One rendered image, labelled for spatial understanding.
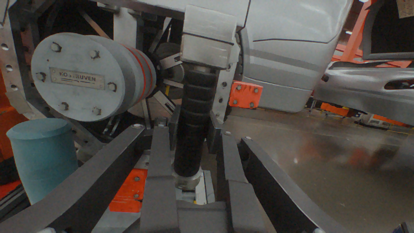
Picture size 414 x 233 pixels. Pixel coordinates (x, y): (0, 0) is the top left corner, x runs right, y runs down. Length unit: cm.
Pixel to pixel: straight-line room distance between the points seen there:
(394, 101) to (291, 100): 168
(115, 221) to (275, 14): 122
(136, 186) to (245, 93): 43
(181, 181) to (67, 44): 24
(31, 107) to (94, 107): 29
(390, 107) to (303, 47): 175
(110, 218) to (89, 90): 66
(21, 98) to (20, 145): 17
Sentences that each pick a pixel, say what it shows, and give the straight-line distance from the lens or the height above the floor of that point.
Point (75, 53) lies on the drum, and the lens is 27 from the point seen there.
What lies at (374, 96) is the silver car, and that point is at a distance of 260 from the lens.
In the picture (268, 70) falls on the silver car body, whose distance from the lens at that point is 89.
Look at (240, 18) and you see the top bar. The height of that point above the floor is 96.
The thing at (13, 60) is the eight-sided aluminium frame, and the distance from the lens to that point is 54.
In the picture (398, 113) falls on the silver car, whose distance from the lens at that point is 258.
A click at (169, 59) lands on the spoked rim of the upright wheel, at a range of 47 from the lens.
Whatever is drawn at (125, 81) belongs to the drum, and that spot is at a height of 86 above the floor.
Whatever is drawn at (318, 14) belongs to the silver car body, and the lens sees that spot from 106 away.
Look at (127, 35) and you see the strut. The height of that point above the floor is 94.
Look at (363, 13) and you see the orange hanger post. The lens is 499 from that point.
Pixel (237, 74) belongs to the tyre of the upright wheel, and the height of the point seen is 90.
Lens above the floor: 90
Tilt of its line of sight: 18 degrees down
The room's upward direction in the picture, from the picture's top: 11 degrees clockwise
